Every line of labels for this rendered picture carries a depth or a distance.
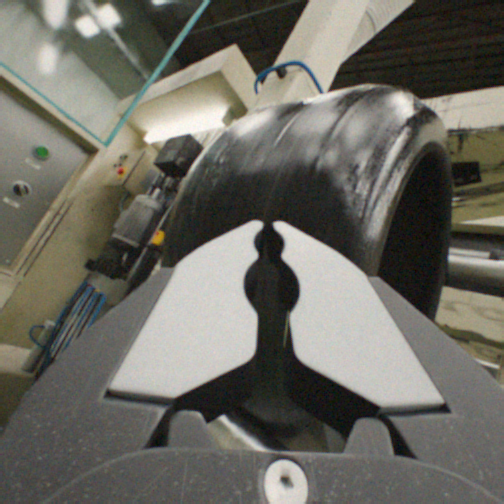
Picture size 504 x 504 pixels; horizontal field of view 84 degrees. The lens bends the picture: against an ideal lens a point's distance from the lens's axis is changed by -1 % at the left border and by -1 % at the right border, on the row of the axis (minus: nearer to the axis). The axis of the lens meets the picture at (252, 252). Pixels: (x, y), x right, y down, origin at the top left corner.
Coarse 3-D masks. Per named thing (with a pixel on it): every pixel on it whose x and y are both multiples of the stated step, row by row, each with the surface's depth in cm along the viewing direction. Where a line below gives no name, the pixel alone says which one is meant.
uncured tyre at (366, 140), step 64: (256, 128) 35; (320, 128) 28; (384, 128) 28; (192, 192) 36; (256, 192) 28; (320, 192) 25; (384, 192) 27; (448, 192) 49; (384, 256) 70; (256, 384) 28; (320, 448) 31
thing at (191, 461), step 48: (192, 432) 5; (384, 432) 5; (96, 480) 4; (144, 480) 4; (192, 480) 4; (240, 480) 4; (288, 480) 4; (336, 480) 4; (384, 480) 4; (432, 480) 4
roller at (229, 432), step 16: (224, 416) 32; (240, 416) 33; (224, 432) 31; (240, 432) 30; (256, 432) 30; (224, 448) 30; (240, 448) 29; (256, 448) 29; (272, 448) 28; (288, 448) 29
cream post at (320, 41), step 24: (312, 0) 89; (336, 0) 80; (360, 0) 89; (312, 24) 81; (336, 24) 81; (288, 48) 82; (312, 48) 75; (336, 48) 83; (288, 72) 76; (264, 96) 77; (288, 96) 71; (312, 96) 78
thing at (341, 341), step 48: (288, 240) 10; (288, 288) 9; (336, 288) 8; (288, 336) 7; (336, 336) 6; (384, 336) 7; (288, 384) 7; (336, 384) 6; (384, 384) 6; (432, 384) 6; (336, 432) 7
